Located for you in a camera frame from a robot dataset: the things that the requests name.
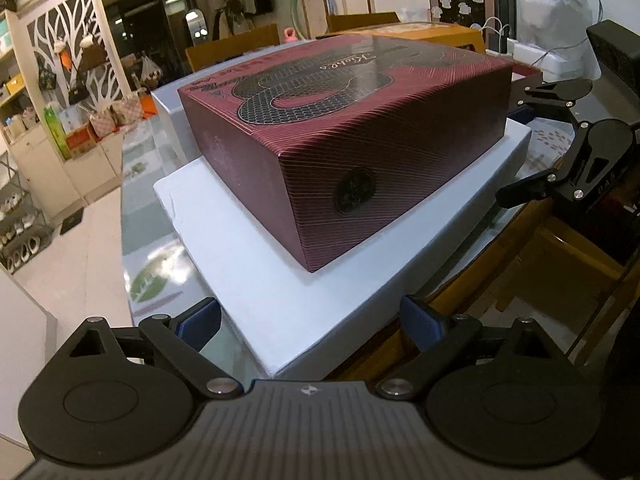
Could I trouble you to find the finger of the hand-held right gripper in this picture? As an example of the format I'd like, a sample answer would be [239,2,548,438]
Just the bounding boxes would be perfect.
[496,170,563,209]
[522,79,594,128]

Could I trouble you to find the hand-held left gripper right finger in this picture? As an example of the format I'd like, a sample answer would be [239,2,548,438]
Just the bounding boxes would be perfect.
[376,295,556,402]

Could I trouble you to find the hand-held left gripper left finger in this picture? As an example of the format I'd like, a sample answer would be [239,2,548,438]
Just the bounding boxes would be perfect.
[67,297,243,401]

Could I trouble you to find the maroon box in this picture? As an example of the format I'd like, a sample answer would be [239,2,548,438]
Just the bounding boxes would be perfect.
[509,60,544,117]

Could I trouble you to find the white box lid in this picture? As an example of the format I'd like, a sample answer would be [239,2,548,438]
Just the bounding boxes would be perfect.
[152,119,532,380]

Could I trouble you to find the red snake print box lid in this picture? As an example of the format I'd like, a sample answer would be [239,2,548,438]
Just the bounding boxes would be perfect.
[177,35,514,274]

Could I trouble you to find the white power strip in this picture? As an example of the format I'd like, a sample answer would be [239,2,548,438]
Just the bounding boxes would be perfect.
[510,42,602,82]

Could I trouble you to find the black box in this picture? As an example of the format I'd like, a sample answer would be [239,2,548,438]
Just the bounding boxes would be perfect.
[586,19,640,92]

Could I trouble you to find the white plastic bag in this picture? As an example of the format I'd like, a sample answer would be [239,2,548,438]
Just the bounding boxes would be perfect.
[517,0,602,57]

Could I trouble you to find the wooden chair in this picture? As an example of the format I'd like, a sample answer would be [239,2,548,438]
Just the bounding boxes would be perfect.
[325,11,401,34]
[184,23,281,74]
[429,204,632,367]

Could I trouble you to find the orange gift box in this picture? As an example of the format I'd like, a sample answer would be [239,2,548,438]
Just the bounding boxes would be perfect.
[315,22,487,57]

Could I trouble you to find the clear plastic tissue pack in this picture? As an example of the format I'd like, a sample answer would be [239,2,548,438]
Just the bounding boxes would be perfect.
[399,7,432,27]

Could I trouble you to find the dark doormat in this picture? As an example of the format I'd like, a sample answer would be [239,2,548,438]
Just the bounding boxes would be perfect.
[58,212,84,236]

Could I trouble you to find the cream low cabinet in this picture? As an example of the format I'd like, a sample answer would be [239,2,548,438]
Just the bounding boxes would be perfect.
[9,109,167,207]

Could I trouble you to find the metal shoe rack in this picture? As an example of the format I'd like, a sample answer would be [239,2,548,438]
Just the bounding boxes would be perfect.
[0,149,57,274]

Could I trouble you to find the red cardboard box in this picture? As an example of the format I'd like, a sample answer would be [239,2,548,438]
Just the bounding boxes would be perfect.
[64,124,99,159]

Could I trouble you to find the checkered gift boxes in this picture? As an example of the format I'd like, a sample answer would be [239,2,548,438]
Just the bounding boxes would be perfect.
[87,94,147,142]

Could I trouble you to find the white open box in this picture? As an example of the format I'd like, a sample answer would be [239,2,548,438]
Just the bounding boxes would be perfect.
[151,82,202,127]

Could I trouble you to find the green tall bag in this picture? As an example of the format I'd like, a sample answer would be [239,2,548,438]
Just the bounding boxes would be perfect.
[43,101,74,162]

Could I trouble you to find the hanging plastic bag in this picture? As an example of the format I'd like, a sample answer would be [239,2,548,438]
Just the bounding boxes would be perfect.
[138,54,164,87]

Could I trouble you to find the black handbag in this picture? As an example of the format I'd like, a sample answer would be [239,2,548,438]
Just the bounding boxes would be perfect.
[66,76,89,107]

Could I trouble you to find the colourful hula hoop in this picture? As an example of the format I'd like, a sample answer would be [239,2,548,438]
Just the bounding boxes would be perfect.
[291,0,347,42]

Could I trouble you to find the brown handbag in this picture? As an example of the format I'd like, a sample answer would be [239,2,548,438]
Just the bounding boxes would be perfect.
[79,36,109,72]

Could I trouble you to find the green patterned handbag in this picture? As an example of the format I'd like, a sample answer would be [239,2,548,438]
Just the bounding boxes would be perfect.
[38,61,59,92]

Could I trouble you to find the standing mirror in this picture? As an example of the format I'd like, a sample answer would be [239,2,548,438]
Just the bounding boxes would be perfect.
[185,8,209,44]

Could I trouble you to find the coat rack with clothes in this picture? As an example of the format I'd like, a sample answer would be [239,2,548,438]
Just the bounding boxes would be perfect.
[212,0,252,42]

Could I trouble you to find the cream shelf cabinet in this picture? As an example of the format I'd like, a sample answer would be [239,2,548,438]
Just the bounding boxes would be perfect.
[0,9,42,146]

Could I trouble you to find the white tree pattern screen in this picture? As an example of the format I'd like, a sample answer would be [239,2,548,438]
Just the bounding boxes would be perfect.
[19,0,127,107]

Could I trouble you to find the white cable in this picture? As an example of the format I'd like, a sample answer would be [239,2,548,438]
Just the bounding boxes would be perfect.
[482,15,517,54]

